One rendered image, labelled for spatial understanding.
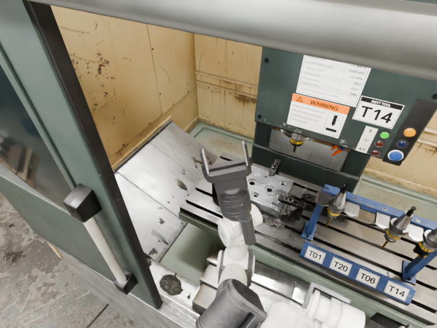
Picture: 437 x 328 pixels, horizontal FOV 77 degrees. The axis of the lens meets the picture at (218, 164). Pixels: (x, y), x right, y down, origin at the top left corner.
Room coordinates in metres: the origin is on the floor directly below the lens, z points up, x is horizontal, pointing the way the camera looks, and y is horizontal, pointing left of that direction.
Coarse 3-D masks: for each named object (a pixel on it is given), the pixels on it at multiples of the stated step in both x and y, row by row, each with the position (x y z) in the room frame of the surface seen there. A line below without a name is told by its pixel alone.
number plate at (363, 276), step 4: (360, 268) 0.53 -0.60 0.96; (360, 272) 0.52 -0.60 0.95; (364, 272) 0.52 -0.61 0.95; (368, 272) 0.52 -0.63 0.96; (360, 276) 0.51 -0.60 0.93; (364, 276) 0.51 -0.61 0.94; (368, 276) 0.50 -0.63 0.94; (372, 276) 0.50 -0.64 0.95; (376, 276) 0.50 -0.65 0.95; (360, 280) 0.50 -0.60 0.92; (364, 280) 0.49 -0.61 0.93; (368, 280) 0.49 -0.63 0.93; (372, 280) 0.49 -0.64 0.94; (376, 280) 0.49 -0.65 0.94; (368, 284) 0.48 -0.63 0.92; (372, 284) 0.48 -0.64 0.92; (376, 284) 0.48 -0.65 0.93
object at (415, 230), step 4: (412, 224) 0.58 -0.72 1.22; (412, 228) 0.56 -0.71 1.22; (416, 228) 0.56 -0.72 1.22; (420, 228) 0.56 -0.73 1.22; (408, 232) 0.54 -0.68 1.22; (412, 232) 0.54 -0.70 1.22; (416, 232) 0.54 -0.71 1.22; (420, 232) 0.54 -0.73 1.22; (408, 236) 0.53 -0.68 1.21; (412, 236) 0.53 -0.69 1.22; (416, 236) 0.53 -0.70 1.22; (420, 236) 0.53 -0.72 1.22; (416, 240) 0.51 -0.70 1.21; (420, 240) 0.51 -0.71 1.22
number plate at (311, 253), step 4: (308, 248) 0.63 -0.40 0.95; (312, 248) 0.63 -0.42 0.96; (308, 252) 0.62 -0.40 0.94; (312, 252) 0.61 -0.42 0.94; (316, 252) 0.61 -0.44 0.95; (320, 252) 0.61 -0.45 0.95; (308, 256) 0.60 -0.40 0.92; (312, 256) 0.60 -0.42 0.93; (316, 256) 0.60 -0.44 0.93; (320, 256) 0.59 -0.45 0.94; (324, 256) 0.59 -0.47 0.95; (316, 260) 0.59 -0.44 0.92; (320, 260) 0.58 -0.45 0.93
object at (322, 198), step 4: (320, 192) 0.73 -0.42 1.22; (324, 192) 0.73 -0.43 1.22; (320, 196) 0.71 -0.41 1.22; (324, 196) 0.71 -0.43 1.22; (328, 196) 0.71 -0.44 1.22; (316, 200) 0.69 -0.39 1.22; (320, 200) 0.69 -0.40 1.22; (324, 200) 0.69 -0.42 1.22; (328, 200) 0.69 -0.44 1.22; (320, 204) 0.67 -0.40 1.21; (324, 204) 0.67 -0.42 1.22; (328, 204) 0.67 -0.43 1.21
